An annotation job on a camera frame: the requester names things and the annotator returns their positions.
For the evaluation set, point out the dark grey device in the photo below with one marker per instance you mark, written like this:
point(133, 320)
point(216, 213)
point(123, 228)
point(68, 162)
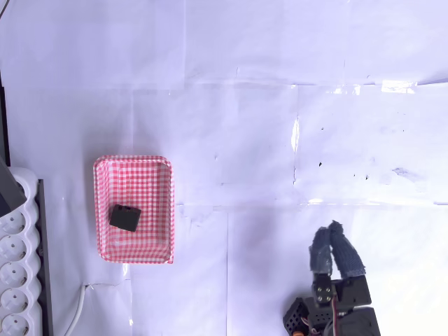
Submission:
point(8, 189)

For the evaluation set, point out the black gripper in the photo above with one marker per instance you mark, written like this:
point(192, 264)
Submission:
point(351, 289)

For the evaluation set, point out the white power strip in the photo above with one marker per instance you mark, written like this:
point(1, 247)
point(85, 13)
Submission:
point(15, 266)

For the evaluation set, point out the small black block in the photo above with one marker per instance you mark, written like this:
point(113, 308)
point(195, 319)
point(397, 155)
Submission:
point(125, 218)

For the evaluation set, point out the white paper table cover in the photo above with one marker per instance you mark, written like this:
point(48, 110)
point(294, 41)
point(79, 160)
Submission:
point(245, 87)

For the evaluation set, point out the red checkered basket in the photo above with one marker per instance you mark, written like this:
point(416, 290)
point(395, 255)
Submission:
point(154, 182)

